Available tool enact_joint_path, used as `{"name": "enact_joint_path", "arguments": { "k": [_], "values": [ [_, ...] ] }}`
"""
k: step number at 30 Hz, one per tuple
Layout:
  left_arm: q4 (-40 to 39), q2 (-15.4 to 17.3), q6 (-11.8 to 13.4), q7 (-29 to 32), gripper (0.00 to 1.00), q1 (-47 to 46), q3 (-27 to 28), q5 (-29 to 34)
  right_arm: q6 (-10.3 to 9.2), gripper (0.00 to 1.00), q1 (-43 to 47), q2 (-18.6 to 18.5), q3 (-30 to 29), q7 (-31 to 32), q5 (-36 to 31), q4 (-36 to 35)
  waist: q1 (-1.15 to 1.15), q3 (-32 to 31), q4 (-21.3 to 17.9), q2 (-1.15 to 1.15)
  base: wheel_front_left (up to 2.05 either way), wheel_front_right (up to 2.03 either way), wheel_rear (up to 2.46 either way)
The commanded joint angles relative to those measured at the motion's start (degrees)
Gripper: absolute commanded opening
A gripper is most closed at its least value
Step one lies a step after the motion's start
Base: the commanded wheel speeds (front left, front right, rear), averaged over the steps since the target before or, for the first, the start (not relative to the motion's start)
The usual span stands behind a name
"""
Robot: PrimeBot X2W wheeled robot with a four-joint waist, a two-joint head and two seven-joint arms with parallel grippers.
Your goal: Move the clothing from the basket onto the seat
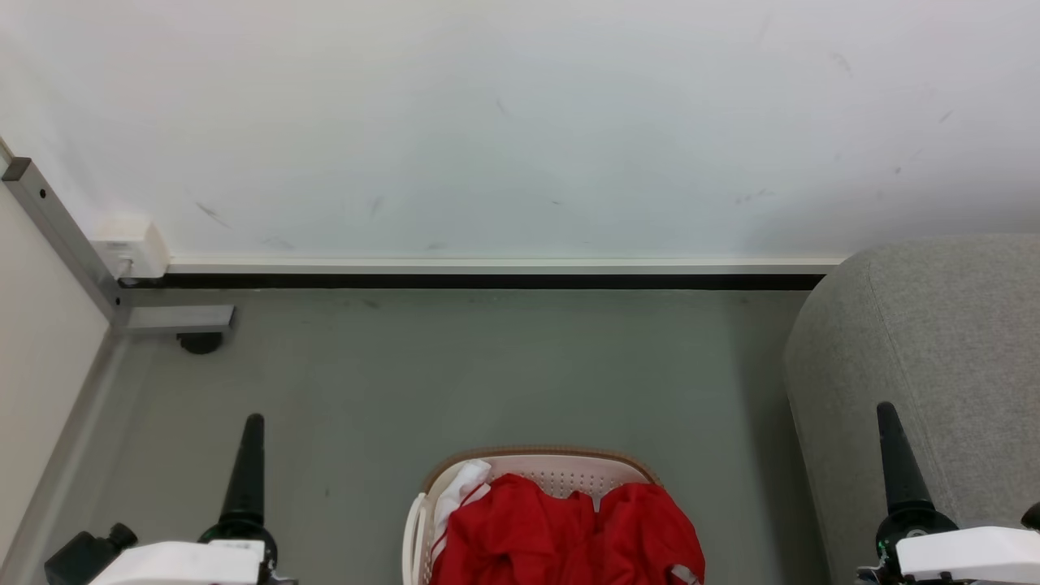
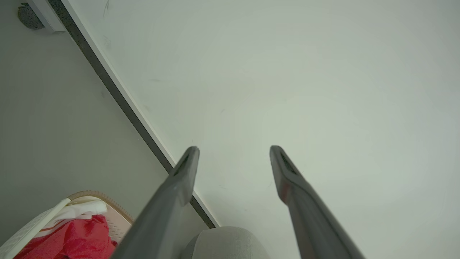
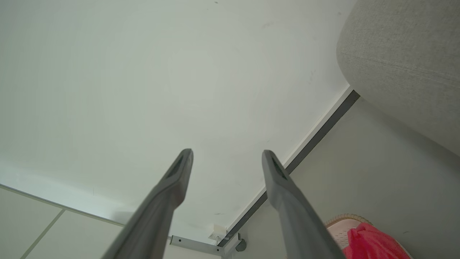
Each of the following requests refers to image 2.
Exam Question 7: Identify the black and white baseboard strip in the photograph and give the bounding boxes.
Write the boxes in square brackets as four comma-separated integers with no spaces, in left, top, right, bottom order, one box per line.
[47,0,220,229]

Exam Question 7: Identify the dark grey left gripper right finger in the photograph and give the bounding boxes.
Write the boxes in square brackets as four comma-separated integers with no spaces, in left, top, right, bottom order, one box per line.
[270,145,366,259]

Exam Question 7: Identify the red garment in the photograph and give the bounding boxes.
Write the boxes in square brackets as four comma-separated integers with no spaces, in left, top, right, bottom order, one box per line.
[14,215,118,259]

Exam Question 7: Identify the white perforated laundry basket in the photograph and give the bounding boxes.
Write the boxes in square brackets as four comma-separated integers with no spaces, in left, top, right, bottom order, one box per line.
[0,191,134,259]

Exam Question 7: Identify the black caster wheel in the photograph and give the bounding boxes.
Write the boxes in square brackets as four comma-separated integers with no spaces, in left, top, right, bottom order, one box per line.
[17,3,46,31]

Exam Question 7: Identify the grey metal frame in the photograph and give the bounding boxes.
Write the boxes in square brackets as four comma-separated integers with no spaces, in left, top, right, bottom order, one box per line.
[27,0,66,33]

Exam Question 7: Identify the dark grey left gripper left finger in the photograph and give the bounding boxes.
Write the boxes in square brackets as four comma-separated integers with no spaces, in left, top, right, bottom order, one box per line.
[110,146,200,259]

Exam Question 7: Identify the white garment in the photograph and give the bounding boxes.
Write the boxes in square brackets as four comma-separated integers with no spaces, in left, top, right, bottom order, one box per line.
[36,200,108,236]

